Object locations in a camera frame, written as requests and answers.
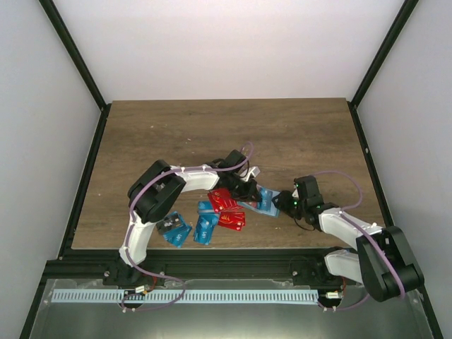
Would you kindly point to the black right frame post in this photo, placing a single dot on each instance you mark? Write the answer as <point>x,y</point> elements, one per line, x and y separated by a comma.
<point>399,22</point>

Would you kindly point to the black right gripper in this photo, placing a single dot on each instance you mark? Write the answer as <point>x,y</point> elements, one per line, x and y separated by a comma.
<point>282,203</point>

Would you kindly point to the grey metal base plate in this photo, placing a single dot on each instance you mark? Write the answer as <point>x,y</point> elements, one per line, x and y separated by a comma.
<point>356,317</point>

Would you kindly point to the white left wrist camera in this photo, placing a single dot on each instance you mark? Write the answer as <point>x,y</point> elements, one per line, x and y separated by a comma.
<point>251,173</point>

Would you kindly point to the light blue slotted cable duct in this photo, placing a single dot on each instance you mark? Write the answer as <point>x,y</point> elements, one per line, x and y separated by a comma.
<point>308,297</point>

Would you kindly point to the blue credit card pile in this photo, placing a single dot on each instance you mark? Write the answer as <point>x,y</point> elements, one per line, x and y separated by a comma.
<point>207,220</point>

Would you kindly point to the blue card holder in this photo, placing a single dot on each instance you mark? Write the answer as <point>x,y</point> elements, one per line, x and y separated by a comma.
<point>254,206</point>

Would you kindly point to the red credit card pile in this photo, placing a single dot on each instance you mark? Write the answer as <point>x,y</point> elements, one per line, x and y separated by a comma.
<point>222,201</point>

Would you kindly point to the black credit card pile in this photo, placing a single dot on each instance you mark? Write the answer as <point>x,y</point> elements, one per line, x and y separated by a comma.
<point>168,223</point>

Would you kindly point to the black left frame post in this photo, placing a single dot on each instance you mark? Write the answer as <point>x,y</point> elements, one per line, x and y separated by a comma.
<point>69,44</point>

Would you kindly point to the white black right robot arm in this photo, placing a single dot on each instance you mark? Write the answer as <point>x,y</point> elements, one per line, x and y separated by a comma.
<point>379,258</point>

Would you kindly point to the black frame post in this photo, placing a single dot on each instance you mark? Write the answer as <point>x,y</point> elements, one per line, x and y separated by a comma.
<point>69,44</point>
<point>399,22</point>

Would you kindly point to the single blue credit card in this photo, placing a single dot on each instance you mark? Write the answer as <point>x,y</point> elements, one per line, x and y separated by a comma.
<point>266,203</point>

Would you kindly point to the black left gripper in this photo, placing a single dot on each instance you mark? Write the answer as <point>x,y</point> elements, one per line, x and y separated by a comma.
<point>250,190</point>

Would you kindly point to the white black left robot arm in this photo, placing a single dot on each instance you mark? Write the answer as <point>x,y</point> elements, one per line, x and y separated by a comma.
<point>153,195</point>

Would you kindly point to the black front frame rail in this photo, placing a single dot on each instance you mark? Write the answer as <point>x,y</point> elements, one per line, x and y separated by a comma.
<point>305,266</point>

